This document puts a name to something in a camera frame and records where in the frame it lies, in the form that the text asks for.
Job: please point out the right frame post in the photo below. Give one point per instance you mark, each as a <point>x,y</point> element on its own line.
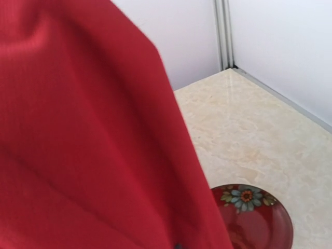
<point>224,34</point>

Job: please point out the red student backpack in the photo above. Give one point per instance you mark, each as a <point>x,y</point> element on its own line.
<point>94,150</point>

